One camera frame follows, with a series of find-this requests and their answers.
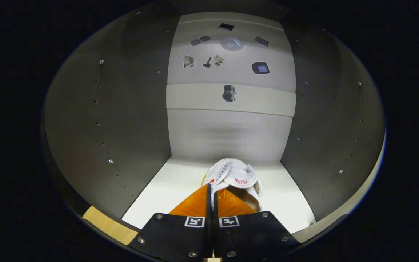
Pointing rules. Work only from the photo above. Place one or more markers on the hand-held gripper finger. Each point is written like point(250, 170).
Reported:
point(208, 236)
point(216, 236)

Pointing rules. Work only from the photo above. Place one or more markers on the white canvas shoe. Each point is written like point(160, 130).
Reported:
point(238, 174)

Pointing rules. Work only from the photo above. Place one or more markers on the grey shoe cabinet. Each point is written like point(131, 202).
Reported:
point(122, 127)

